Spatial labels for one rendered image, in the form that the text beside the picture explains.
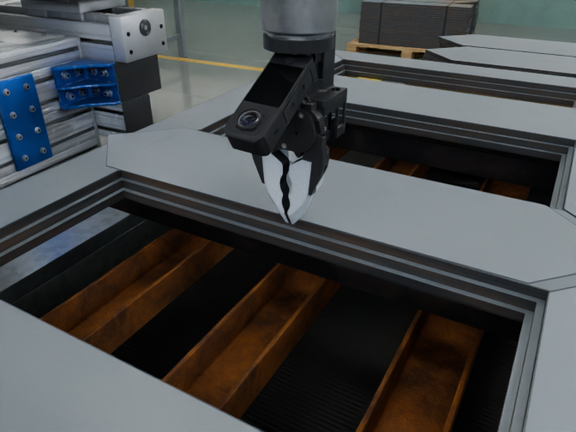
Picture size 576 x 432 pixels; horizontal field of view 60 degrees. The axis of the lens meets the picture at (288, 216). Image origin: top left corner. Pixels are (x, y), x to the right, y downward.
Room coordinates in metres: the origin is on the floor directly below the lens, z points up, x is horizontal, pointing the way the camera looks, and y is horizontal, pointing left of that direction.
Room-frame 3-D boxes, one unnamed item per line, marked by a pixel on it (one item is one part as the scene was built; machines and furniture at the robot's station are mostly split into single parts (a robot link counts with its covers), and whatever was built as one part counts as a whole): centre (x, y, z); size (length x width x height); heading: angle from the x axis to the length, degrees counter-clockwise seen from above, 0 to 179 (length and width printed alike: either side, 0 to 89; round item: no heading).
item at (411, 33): (5.25, -1.29, 0.26); 1.20 x 0.80 x 0.53; 65
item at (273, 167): (0.54, 0.00, 0.89); 0.06 x 0.03 x 0.09; 150
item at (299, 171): (0.52, -0.03, 0.89); 0.06 x 0.03 x 0.09; 150
